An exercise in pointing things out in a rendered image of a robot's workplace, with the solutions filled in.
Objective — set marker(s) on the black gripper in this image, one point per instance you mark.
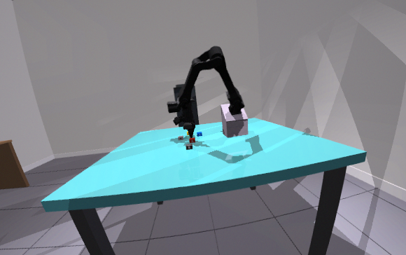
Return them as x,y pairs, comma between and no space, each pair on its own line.
189,123

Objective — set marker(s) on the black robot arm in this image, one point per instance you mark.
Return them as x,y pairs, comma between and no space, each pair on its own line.
216,60

